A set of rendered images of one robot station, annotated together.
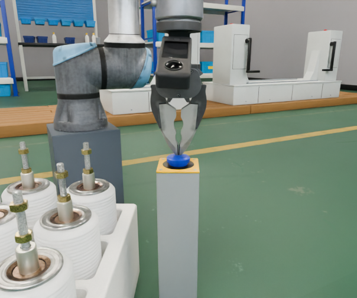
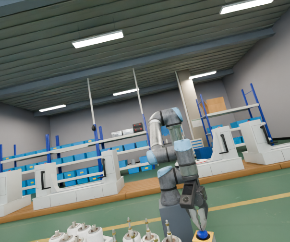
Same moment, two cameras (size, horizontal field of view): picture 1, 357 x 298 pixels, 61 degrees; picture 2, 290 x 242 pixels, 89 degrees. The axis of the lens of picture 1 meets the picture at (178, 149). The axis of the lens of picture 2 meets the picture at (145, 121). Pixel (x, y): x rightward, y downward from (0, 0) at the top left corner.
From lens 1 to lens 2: 0.32 m
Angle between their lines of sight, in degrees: 39
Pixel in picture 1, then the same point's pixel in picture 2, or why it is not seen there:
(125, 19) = not seen: hidden behind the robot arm
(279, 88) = not seen: outside the picture
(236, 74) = (261, 146)
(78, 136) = (169, 208)
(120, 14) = not seen: hidden behind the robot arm
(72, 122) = (166, 201)
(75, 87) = (165, 186)
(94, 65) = (172, 176)
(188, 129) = (202, 220)
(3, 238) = not seen: outside the picture
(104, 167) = (182, 223)
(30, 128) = (158, 189)
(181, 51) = (189, 190)
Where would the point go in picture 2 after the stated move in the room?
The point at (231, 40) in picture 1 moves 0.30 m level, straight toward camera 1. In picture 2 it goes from (250, 129) to (249, 129)
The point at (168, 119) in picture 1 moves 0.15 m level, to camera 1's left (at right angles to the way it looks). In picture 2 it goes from (193, 214) to (160, 213)
